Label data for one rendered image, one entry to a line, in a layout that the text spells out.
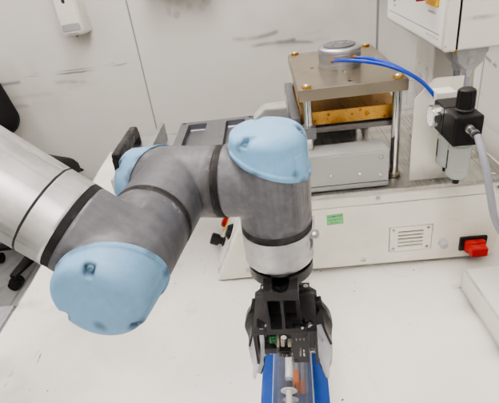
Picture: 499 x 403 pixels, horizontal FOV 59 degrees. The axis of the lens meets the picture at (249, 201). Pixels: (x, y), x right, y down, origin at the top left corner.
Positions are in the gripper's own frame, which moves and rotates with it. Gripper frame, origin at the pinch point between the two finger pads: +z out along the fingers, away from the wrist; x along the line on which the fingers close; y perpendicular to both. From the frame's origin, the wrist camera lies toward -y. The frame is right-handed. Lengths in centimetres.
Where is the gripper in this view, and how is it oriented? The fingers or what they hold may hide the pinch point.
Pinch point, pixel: (292, 362)
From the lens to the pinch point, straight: 65.1
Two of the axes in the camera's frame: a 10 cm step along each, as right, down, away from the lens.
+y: -0.7, 5.2, -8.5
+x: 9.9, -0.6, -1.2
